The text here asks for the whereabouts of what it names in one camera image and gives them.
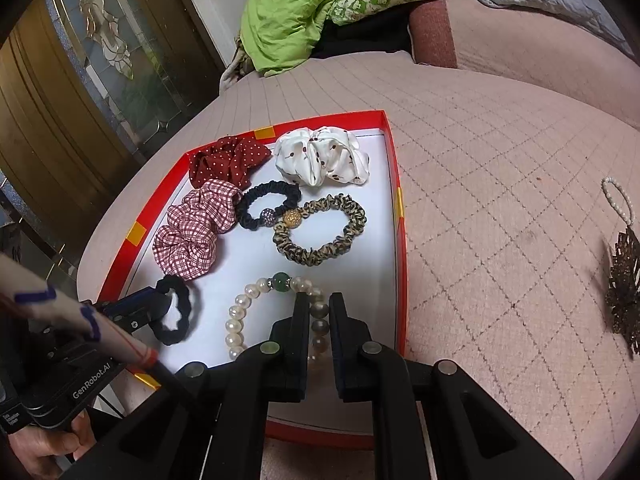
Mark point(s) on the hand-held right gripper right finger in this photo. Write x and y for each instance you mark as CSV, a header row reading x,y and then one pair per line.
x,y
337,345

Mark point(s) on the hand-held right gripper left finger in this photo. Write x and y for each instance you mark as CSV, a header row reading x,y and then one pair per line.
x,y
300,340

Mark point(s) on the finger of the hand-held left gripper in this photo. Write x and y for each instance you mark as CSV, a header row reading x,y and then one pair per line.
x,y
140,302
145,321

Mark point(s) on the red cardboard tray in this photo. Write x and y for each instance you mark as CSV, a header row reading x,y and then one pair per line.
x,y
370,240

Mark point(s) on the person's left hand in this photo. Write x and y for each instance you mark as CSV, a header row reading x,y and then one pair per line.
x,y
45,450

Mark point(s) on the beige stick with blue marks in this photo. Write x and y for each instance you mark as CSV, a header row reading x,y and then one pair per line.
x,y
65,310

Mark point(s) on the red checked scrunchie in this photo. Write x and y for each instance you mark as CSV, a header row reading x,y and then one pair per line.
x,y
195,230

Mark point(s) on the dark red polka-dot scrunchie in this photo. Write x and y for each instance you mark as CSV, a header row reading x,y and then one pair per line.
x,y
225,157

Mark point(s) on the white polka-dot scrunchie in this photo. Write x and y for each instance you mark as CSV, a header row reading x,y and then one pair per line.
x,y
320,155

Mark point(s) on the golden door with glass panel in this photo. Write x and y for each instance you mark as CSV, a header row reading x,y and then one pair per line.
x,y
50,110

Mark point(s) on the gold leaf brooch pearl loop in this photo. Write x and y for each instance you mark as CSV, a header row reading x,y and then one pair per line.
x,y
625,280

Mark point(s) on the dark cloth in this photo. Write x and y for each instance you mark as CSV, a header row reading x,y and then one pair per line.
x,y
360,40

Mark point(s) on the green patterned quilt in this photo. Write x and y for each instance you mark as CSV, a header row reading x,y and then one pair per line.
x,y
290,15

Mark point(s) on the pink cushion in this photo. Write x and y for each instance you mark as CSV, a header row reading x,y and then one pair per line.
x,y
525,55

